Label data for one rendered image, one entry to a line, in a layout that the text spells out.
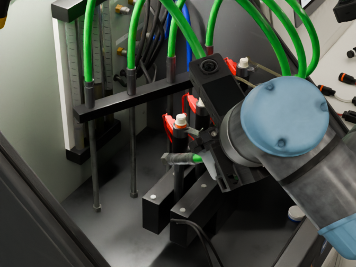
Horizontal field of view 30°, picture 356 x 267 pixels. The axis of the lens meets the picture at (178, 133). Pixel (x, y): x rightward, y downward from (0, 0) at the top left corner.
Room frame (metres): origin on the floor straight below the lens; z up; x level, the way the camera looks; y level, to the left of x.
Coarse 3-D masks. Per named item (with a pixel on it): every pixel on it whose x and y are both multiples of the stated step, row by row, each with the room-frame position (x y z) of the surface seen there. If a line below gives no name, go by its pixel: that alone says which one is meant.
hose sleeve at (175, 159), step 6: (168, 156) 0.82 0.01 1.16; (174, 156) 0.81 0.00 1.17; (180, 156) 0.79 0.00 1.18; (186, 156) 0.78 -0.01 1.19; (192, 156) 0.77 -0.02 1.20; (168, 162) 0.81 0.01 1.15; (174, 162) 0.80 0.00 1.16; (180, 162) 0.79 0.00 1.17; (186, 162) 0.78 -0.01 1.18; (192, 162) 0.77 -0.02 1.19
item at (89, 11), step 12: (168, 0) 0.83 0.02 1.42; (180, 12) 0.82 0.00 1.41; (84, 24) 1.02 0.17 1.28; (180, 24) 0.80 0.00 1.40; (84, 36) 1.02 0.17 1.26; (192, 36) 0.79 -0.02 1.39; (84, 48) 1.02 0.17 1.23; (192, 48) 0.78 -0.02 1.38; (84, 60) 1.03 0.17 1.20; (84, 72) 1.03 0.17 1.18; (84, 84) 1.03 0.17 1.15
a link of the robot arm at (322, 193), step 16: (336, 144) 0.50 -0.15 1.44; (352, 144) 0.53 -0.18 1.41; (320, 160) 0.48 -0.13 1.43; (336, 160) 0.49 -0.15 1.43; (352, 160) 0.50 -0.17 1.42; (288, 176) 0.48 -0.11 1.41; (304, 176) 0.48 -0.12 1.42; (320, 176) 0.48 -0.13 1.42; (336, 176) 0.47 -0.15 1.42; (352, 176) 0.48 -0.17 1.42; (288, 192) 0.49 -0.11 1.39; (304, 192) 0.47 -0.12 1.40; (320, 192) 0.47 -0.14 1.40; (336, 192) 0.47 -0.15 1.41; (352, 192) 0.47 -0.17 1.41; (304, 208) 0.47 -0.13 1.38; (320, 208) 0.46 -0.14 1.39; (336, 208) 0.46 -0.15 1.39; (352, 208) 0.46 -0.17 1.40; (320, 224) 0.46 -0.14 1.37; (336, 224) 0.45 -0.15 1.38; (352, 224) 0.45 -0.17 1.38; (336, 240) 0.45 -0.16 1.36; (352, 240) 0.44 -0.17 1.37; (352, 256) 0.44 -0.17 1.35
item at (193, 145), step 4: (196, 140) 0.66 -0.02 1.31; (200, 140) 0.67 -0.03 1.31; (188, 144) 0.69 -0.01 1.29; (192, 144) 0.67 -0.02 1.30; (196, 144) 0.66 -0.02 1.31; (200, 144) 0.66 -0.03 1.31; (192, 148) 0.67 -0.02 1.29; (196, 148) 0.67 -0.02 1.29; (200, 148) 0.67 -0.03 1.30; (204, 148) 0.67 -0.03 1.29; (192, 152) 0.68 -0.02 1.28; (196, 152) 0.67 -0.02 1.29
